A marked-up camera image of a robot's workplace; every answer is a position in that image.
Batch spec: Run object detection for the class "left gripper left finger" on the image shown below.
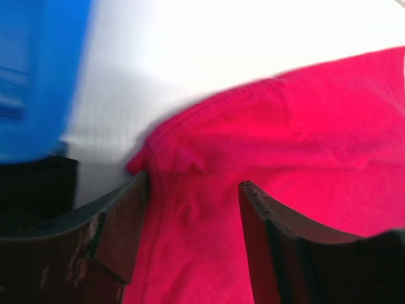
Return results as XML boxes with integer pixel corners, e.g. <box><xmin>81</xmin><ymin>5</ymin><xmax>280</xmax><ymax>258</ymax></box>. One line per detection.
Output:
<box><xmin>1</xmin><ymin>172</ymin><xmax>148</xmax><ymax>303</ymax></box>

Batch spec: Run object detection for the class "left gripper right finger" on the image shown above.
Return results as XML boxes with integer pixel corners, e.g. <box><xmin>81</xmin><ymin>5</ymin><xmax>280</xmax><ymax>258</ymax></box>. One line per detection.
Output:
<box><xmin>239</xmin><ymin>181</ymin><xmax>404</xmax><ymax>303</ymax></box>

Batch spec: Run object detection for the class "magenta t shirt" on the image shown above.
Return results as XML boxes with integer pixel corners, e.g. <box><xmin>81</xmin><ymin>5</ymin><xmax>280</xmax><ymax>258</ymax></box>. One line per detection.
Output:
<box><xmin>124</xmin><ymin>47</ymin><xmax>404</xmax><ymax>303</ymax></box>

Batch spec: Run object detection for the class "blue plastic bin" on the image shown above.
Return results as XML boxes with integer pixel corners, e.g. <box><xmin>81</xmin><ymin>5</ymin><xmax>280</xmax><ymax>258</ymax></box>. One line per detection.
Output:
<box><xmin>1</xmin><ymin>1</ymin><xmax>91</xmax><ymax>164</ymax></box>

